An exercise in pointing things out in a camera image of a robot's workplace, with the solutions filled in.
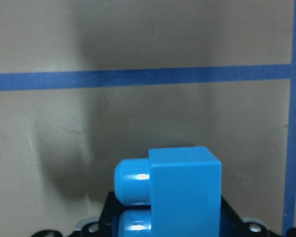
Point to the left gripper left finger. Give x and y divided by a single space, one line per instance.
101 226

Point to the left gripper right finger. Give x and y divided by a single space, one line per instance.
234 226

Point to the blue toy block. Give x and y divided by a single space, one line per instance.
174 192

